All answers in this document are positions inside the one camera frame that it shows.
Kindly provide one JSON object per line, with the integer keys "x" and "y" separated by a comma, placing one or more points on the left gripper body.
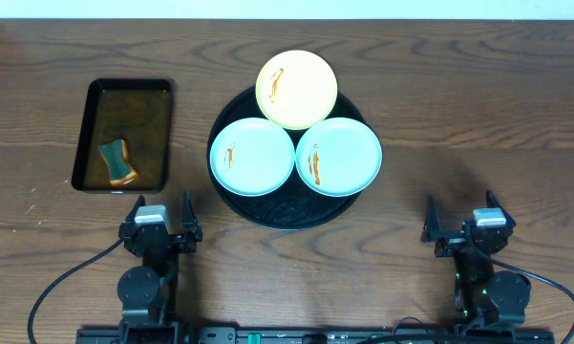
{"x": 159, "y": 237}

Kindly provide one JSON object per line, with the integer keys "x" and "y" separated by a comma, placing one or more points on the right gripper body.
{"x": 451, "y": 245}

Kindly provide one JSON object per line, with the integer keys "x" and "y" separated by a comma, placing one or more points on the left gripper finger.
{"x": 130, "y": 218}
{"x": 188, "y": 218}

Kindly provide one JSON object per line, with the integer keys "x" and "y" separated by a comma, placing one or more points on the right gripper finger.
{"x": 493, "y": 202}
{"x": 431, "y": 228}

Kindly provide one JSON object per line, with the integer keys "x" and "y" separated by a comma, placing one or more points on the green yellow sponge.
{"x": 116, "y": 157}

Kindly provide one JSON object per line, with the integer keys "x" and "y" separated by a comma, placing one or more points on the light green plate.
{"x": 252, "y": 157}
{"x": 338, "y": 157}

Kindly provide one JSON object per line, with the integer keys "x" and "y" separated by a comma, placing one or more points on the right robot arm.
{"x": 492, "y": 302}

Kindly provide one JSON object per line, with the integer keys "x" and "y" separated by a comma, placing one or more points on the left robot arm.
{"x": 148, "y": 292}

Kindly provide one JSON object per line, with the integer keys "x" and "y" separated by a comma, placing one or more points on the black rectangular water tray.
{"x": 138, "y": 110}

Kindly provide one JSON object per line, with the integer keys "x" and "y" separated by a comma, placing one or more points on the round black tray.
{"x": 292, "y": 206}

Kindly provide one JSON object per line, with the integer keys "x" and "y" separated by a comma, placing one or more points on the yellow plate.
{"x": 296, "y": 89}

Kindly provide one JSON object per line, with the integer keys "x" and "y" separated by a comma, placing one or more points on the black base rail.
{"x": 228, "y": 335}

